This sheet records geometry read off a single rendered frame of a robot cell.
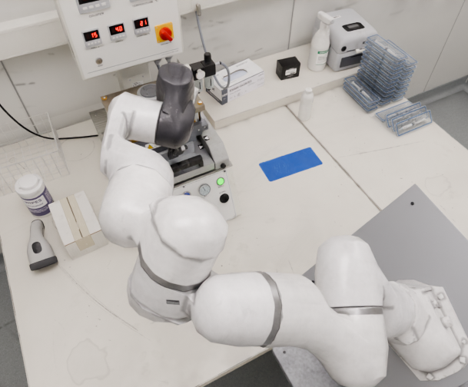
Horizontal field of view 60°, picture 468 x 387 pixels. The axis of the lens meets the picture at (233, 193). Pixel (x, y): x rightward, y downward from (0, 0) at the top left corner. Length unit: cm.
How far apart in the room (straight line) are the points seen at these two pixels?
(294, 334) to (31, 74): 137
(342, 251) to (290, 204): 75
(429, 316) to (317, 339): 36
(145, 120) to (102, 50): 46
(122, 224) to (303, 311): 29
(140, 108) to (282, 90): 103
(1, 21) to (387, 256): 137
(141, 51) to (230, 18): 61
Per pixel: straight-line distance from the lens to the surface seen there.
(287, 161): 159
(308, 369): 122
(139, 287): 63
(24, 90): 175
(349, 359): 71
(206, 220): 55
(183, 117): 89
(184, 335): 124
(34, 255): 140
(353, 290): 72
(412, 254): 109
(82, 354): 128
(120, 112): 89
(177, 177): 125
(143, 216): 61
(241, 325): 58
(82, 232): 136
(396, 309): 85
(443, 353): 100
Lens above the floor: 191
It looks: 52 degrees down
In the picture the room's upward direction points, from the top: straight up
